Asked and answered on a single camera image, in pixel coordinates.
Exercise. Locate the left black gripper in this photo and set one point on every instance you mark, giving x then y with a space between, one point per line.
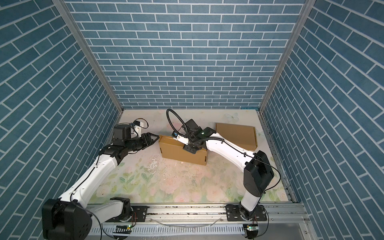
143 137

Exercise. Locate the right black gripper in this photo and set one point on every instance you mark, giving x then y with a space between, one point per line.
188 148

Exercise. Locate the cardboard box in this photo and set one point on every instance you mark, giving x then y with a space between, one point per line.
242 136
172 149

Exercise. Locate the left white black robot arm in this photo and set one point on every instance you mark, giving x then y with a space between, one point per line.
68 217

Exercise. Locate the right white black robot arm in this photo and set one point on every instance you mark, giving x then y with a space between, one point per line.
257 170

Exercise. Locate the left green circuit board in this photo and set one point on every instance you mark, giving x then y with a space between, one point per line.
122 230

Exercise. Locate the green circuit board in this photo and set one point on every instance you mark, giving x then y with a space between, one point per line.
122 230
251 228

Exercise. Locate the right green circuit board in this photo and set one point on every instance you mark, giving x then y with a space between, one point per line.
251 228

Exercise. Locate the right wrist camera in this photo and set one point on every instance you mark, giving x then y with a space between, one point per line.
180 138

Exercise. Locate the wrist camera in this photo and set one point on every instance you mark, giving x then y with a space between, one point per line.
180 138
138 125

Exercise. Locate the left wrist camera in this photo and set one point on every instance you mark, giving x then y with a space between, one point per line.
138 125

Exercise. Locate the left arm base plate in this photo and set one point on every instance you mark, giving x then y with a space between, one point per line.
136 214

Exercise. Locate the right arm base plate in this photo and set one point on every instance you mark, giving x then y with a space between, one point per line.
236 213

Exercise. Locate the aluminium mounting rail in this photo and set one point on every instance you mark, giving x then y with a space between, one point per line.
286 221

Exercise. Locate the left aluminium corner post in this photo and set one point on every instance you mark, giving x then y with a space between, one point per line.
77 34

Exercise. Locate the aluminium corner post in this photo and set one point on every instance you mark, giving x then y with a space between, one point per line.
77 34
303 16

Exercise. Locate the right aluminium corner post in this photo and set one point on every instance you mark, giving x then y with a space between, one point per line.
303 16

